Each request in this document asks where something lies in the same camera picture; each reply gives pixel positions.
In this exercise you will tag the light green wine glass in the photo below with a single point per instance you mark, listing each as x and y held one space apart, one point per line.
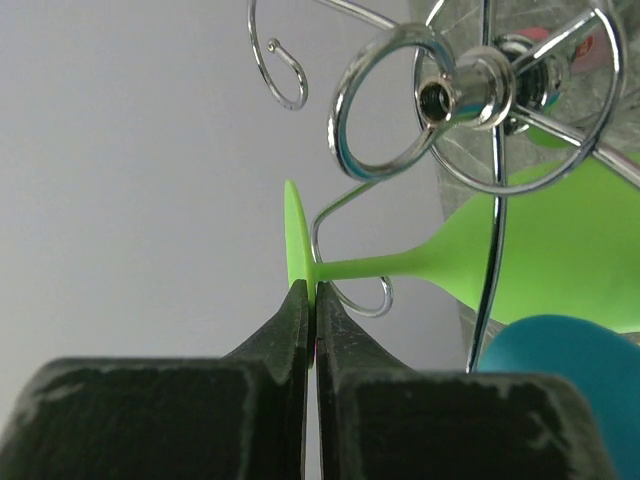
571 249

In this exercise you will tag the blue plastic wine glass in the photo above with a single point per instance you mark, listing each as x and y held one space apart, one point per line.
602 364

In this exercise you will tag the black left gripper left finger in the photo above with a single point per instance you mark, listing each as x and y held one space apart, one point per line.
240 416

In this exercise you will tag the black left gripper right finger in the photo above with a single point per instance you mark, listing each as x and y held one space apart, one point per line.
381 419

